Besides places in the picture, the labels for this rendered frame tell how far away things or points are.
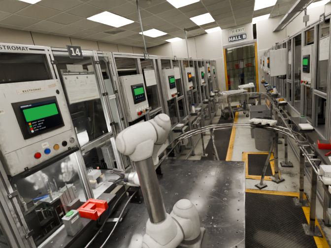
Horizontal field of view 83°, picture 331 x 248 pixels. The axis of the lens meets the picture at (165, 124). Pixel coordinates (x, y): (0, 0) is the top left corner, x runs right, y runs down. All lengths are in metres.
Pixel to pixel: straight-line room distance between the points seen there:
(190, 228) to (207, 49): 8.77
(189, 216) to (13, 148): 1.03
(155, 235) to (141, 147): 0.49
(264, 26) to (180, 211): 8.80
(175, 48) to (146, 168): 9.15
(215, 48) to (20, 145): 8.87
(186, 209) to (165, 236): 0.20
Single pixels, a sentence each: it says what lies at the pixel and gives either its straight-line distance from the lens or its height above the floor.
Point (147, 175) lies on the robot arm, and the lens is 1.02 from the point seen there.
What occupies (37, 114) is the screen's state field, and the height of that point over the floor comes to 1.64.
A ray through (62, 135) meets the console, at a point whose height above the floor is 1.47.
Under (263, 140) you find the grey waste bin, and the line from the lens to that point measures 4.14.
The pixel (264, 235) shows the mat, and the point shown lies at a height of 0.01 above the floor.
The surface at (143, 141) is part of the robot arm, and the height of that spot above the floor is 1.44.
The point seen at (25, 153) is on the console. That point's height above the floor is 1.46.
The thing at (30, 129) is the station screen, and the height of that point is 1.58.
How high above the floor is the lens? 1.73
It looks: 14 degrees down
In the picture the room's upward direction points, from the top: 10 degrees counter-clockwise
